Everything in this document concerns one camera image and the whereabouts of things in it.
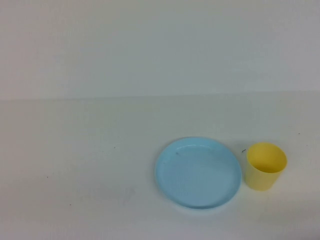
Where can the light blue round plate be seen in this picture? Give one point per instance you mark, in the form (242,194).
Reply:
(197,175)

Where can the yellow plastic cup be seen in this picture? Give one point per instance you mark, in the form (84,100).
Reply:
(260,181)

